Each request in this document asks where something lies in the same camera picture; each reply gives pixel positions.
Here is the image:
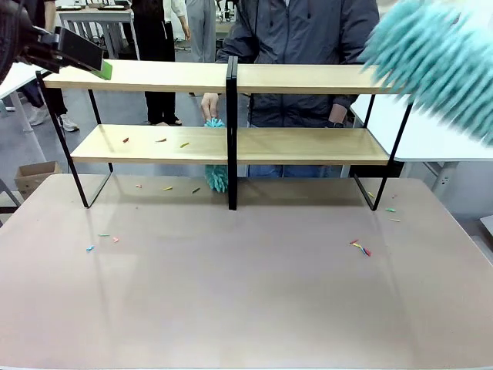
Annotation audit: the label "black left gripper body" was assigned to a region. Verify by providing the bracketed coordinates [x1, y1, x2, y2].
[0, 0, 62, 84]

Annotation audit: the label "small teal microfiber duster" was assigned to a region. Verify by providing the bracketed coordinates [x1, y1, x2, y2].
[203, 118, 229, 193]

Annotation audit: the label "large teal microfiber duster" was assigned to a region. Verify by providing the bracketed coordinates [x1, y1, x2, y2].
[357, 0, 493, 146]

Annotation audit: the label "person's right hand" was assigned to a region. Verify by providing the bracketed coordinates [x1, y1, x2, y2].
[200, 92, 221, 123]

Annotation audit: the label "person's left hand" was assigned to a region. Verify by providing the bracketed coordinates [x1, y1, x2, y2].
[330, 103, 350, 126]

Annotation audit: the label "white background table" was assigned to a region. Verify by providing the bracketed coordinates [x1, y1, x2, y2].
[56, 6, 140, 62]

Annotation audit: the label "white round-legged table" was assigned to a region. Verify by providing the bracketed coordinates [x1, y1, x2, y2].
[0, 61, 49, 163]

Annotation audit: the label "bystander with white sneakers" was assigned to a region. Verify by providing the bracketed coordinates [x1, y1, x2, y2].
[17, 0, 80, 133]

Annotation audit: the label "bystander in black trousers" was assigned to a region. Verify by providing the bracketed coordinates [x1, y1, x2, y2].
[130, 0, 192, 127]

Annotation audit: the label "bystander in light trousers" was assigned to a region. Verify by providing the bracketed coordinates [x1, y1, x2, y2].
[186, 0, 217, 63]

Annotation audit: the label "brown cardboard box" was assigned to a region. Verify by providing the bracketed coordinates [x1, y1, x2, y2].
[14, 160, 63, 196]

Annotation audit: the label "person in grey jacket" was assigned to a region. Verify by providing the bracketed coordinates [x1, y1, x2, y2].
[215, 0, 381, 179]

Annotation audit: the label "white side table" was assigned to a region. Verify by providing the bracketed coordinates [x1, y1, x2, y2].
[349, 90, 493, 193]

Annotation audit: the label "wooden two-tier shelf black frame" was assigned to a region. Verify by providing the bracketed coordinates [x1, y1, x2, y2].
[35, 55, 415, 212]

